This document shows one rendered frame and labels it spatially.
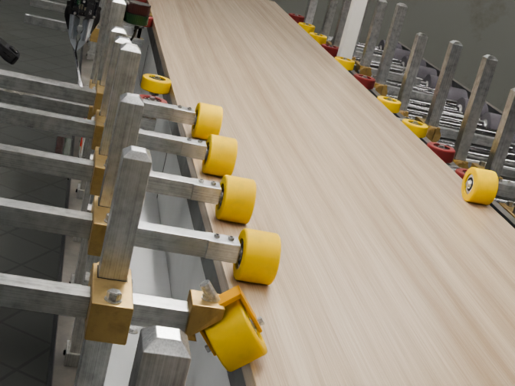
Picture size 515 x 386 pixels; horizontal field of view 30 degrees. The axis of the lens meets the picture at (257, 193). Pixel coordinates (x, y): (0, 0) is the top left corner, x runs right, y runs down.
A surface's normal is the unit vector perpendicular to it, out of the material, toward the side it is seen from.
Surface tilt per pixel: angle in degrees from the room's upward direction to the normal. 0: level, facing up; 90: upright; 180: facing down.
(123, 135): 90
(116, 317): 90
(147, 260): 0
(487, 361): 0
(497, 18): 90
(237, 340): 79
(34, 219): 90
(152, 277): 0
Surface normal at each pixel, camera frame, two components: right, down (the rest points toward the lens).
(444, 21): -0.36, 0.21
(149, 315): 0.15, 0.34
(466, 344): 0.24, -0.92
